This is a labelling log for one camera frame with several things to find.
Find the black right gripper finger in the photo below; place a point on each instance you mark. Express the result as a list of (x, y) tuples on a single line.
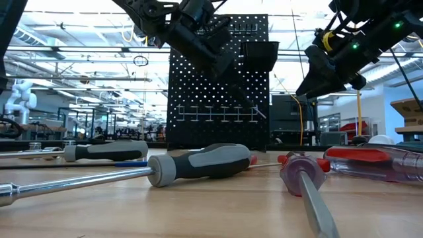
[(330, 90), (319, 81)]

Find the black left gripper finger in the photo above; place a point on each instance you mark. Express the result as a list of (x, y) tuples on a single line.
[(243, 89), (231, 91)]

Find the black plastic bin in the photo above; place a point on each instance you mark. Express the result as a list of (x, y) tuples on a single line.
[(259, 54)]

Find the large clear red screwdriver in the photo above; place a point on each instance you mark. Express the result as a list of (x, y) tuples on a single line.
[(363, 162)]

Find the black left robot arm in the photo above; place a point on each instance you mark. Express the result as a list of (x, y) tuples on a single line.
[(148, 13)]

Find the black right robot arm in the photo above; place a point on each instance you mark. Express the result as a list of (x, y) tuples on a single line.
[(390, 26)]

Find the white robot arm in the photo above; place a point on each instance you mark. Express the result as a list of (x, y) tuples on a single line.
[(21, 99)]

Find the red plastic bin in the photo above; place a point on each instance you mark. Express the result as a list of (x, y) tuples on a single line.
[(353, 127)]

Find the metal pegboard hook rack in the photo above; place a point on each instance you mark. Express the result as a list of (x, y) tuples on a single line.
[(243, 32)]

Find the grey box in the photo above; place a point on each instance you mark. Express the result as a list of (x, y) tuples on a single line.
[(333, 139)]

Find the black cabinet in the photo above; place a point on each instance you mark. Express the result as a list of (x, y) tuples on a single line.
[(284, 115)]

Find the black round stand base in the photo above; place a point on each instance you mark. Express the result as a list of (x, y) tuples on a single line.
[(360, 140)]

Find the black metal pegboard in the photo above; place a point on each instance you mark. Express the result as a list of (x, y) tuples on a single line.
[(188, 139)]

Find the white dome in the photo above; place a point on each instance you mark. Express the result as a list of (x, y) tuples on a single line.
[(381, 140)]

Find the cardboard box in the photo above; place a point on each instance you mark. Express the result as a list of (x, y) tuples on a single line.
[(409, 112)]

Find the wooden top table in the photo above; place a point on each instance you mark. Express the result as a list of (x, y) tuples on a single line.
[(409, 129)]

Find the chrome deep socket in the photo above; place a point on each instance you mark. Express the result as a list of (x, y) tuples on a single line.
[(68, 143)]

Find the chrome socket extension bar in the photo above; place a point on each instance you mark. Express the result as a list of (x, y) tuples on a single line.
[(53, 149)]

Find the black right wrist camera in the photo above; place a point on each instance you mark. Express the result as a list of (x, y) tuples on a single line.
[(316, 57)]

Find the black rig frame post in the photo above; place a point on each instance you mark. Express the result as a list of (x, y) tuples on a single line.
[(10, 26)]

